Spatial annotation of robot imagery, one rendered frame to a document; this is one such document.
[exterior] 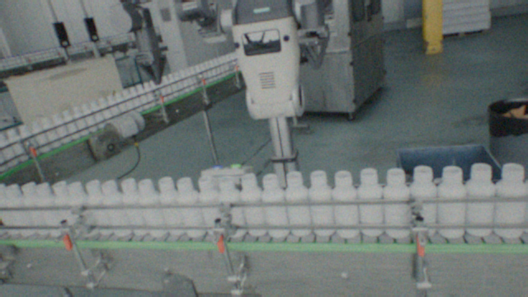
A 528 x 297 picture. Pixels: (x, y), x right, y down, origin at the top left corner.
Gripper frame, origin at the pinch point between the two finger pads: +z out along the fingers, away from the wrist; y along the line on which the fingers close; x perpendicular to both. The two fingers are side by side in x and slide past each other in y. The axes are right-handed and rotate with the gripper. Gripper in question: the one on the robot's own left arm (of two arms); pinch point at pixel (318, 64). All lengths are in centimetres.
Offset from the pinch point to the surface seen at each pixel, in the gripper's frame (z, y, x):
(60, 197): 27, -16, 78
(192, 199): 28.3, -16.3, 34.6
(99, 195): 27, -15, 65
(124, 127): 37, 86, 129
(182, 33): 3, 519, 294
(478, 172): 24.5, -14.7, -33.4
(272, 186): 25.6, -15.9, 12.4
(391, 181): 25.7, -15.4, -15.5
